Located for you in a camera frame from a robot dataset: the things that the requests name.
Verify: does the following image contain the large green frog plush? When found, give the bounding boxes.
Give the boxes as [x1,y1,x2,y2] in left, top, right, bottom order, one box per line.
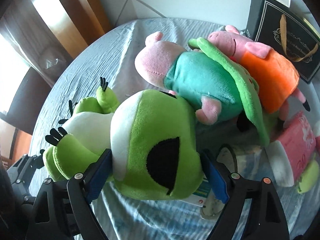
[42,78,203,200]

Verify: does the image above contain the white green paper box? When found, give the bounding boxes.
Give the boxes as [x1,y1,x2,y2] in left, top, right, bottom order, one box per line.
[183,177,212,207]

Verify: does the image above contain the small green round plush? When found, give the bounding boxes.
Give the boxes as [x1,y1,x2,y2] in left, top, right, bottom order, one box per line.
[297,159,319,194]

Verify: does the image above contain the pink tissue pack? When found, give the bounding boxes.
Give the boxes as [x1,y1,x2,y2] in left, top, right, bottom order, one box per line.
[266,111,317,187]

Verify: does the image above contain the green dinosaur plush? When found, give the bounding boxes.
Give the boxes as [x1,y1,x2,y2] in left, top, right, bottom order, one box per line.
[188,37,270,146]

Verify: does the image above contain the pig plush orange dress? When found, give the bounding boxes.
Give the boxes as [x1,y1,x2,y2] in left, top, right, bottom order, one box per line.
[208,25,310,121]

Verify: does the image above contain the pig plush teal shirt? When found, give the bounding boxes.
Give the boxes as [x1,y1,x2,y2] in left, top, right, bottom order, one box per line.
[135,31,244,125]

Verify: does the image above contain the striped blue bed sheet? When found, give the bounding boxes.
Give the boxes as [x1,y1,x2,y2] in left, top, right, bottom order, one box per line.
[29,18,319,239]

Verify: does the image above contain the black gift bag gold handles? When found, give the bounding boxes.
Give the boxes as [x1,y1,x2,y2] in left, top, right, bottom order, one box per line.
[246,0,319,83]

